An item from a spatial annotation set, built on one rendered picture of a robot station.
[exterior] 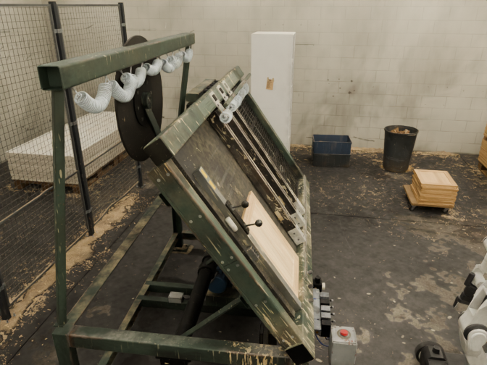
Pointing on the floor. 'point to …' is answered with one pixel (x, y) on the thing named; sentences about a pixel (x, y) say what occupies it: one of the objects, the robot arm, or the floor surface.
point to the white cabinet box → (274, 79)
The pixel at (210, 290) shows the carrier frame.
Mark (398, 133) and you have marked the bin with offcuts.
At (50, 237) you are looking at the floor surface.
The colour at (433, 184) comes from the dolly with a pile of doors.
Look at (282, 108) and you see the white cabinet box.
